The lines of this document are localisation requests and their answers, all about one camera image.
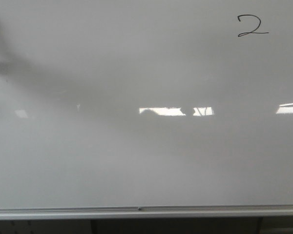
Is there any white whiteboard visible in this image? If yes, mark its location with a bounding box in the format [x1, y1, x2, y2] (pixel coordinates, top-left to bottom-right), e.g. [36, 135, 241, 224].
[0, 0, 293, 209]

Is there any aluminium whiteboard frame rail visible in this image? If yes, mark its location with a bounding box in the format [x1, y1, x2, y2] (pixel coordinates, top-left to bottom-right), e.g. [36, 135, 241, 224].
[0, 205, 293, 220]

